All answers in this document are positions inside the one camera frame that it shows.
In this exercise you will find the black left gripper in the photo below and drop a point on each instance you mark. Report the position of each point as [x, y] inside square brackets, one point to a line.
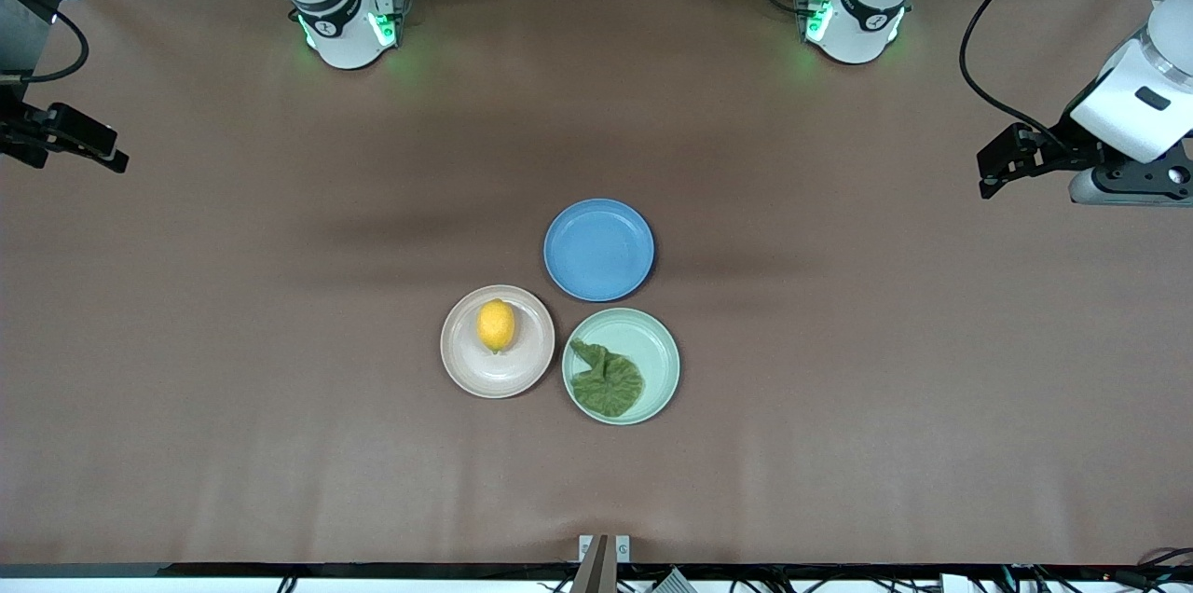
[1062, 148]

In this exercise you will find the yellow lemon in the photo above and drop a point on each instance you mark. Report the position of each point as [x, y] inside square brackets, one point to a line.
[496, 324]

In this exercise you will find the small white box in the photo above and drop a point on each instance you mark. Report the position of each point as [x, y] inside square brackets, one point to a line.
[671, 582]

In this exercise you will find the beige ridged plate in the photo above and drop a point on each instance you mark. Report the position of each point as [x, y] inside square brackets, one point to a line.
[499, 374]

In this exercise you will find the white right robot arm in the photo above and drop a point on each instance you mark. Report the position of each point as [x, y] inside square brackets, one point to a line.
[340, 24]

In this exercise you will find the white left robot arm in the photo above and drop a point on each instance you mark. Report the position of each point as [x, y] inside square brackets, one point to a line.
[862, 15]

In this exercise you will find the mint green ridged plate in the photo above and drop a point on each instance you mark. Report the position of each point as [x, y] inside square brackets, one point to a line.
[652, 341]

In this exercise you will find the brown camera pole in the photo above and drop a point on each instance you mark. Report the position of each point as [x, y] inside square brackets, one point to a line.
[593, 574]

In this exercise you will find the green lettuce leaf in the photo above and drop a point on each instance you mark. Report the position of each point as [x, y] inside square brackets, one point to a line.
[610, 383]

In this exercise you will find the silver metal bracket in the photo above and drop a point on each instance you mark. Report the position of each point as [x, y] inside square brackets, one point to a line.
[585, 548]

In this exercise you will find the blue ridged plate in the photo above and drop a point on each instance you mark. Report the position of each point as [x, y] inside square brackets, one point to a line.
[598, 250]

